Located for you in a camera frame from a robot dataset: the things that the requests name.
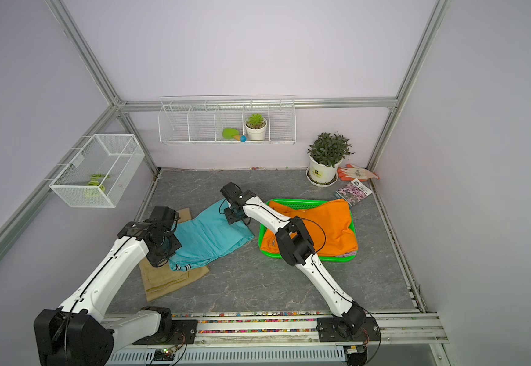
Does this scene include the green plastic basket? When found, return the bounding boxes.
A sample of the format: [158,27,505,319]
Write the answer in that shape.
[258,198,359,264]

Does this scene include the large potted green plant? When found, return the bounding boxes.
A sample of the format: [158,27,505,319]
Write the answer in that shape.
[308,132,352,186]

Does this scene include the purple flower seed packet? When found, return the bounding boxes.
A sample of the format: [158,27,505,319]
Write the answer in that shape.
[335,179,373,207]

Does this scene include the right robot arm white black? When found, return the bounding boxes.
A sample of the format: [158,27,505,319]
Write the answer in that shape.
[221,182,367,339]

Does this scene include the aluminium rail frame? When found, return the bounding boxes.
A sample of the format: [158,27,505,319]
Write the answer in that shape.
[102,312,452,365]

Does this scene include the purple shorts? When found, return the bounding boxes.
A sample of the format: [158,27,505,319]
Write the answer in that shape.
[339,250,358,258]

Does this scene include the green item in side basket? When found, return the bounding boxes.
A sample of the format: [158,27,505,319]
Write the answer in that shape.
[85,174,109,198]

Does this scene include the green toy in shelf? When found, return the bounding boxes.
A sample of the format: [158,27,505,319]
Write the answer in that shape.
[222,128,247,143]

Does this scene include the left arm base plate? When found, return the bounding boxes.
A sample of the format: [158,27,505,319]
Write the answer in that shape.
[134,319,198,346]

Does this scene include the khaki folded pants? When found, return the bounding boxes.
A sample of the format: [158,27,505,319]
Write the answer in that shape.
[139,206,209,302]

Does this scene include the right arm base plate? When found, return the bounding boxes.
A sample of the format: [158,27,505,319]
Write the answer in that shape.
[316,317,381,343]

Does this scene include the orange pants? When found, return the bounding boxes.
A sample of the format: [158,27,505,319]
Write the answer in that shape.
[268,199,359,262]

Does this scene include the white wire wall shelf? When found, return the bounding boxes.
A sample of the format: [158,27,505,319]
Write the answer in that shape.
[158,95,297,145]

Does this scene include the orange white work gloves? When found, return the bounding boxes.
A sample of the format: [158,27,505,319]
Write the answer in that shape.
[337,164,379,181]

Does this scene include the small potted succulent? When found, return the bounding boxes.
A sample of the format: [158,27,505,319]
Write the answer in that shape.
[245,114,268,141]

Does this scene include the teal pants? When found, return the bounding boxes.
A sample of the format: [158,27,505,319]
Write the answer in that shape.
[169,199,254,271]

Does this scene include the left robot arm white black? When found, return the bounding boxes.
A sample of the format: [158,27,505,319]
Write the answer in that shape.
[34,206,182,365]

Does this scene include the white wire side basket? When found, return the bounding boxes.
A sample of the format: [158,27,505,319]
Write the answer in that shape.
[50,134,144,208]

